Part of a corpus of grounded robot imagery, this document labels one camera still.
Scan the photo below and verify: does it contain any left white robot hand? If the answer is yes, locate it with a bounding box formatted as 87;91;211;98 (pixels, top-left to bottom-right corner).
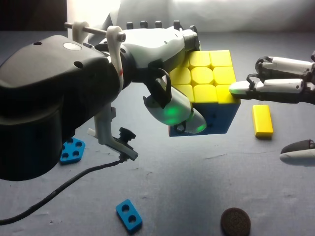
120;20;207;136

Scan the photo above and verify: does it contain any white cloth backdrop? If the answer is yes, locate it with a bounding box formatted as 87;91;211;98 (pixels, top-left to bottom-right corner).
66;0;315;34

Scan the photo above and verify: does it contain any chocolate sandwich cookie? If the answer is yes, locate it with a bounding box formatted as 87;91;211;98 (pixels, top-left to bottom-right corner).
220;207;252;236

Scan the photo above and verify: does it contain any blue pentagon block with holes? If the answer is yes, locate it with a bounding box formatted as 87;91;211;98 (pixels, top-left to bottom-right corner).
60;137;86;165

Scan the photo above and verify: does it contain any yellow rectangular block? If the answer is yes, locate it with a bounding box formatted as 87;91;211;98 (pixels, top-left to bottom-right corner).
252;105;274;140

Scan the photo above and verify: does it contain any grey table cloth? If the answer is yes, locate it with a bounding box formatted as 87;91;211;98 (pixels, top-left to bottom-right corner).
0;29;315;236

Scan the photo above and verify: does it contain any blue two-hole rectangular block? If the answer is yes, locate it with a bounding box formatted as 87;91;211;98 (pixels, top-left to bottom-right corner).
115;199;143;234

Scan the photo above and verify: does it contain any black camera cable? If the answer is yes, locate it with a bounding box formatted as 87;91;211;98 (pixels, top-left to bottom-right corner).
0;161;124;226

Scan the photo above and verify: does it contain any yellow and blue puzzle cube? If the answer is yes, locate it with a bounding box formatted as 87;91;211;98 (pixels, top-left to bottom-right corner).
168;50;242;138

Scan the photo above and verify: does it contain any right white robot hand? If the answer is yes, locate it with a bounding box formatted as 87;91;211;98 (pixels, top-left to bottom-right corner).
228;50;315;168

